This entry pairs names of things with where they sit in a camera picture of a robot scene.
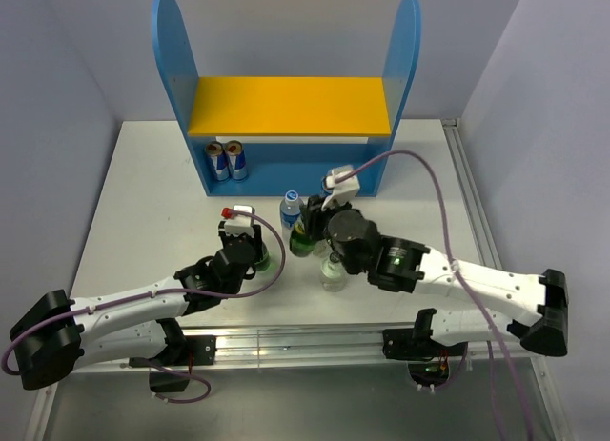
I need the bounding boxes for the green Perrier bottle red label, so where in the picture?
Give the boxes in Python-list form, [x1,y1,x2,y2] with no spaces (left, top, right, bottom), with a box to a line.
[254,243,271,271]

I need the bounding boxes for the pocari sweat bottle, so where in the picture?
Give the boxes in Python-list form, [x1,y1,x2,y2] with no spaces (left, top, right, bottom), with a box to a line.
[279,190,304,240]
[321,173,336,197]

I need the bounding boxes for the green Perrier lemon bottle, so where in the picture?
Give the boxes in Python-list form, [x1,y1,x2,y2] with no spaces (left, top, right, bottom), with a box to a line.
[289,220,326,258]

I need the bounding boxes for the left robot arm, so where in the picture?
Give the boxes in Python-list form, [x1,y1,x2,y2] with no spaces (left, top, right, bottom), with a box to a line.
[10,223,266,391]

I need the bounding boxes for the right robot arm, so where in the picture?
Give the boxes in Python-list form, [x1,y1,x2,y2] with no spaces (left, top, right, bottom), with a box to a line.
[299,195,568,360]

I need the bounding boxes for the blue and yellow shelf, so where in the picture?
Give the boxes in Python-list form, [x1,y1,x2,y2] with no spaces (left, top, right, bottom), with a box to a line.
[151,0,421,197]

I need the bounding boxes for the front clear glass bottle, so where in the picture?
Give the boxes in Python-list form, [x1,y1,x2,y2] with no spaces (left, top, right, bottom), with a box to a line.
[320,252,347,292]

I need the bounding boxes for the right Red Bull can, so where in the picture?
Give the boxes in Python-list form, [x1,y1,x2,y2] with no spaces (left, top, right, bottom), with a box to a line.
[224,140,248,182]

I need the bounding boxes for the red bull can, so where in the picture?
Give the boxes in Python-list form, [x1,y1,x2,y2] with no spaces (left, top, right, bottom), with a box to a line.
[224,140,248,182]
[205,141,230,182]

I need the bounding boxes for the left Red Bull can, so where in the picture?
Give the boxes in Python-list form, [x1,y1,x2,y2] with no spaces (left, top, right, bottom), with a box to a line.
[205,141,230,182]

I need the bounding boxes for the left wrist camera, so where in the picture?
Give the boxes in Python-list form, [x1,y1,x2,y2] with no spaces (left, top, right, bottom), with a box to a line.
[219,205,255,237]

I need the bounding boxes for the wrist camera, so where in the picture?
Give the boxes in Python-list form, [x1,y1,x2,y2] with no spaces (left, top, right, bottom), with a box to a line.
[219,205,255,237]
[322,165,360,211]

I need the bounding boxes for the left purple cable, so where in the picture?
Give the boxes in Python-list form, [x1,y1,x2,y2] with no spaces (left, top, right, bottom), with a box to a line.
[2,210,288,375]

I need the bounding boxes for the purple cable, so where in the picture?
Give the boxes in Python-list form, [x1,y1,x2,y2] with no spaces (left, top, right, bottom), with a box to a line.
[2,210,288,375]
[335,149,535,441]

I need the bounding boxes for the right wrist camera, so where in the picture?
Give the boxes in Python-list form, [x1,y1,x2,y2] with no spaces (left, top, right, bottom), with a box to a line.
[322,165,360,211]

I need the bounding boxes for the aluminium mounting rail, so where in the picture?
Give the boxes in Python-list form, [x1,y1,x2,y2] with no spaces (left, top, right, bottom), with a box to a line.
[71,316,549,373]

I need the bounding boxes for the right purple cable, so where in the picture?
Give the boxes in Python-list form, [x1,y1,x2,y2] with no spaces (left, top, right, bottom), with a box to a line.
[335,149,535,441]

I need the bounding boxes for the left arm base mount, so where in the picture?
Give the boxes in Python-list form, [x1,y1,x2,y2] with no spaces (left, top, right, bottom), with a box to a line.
[128,335,216,404]

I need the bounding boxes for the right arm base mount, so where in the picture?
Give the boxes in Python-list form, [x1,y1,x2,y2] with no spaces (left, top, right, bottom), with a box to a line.
[382,328,468,394]

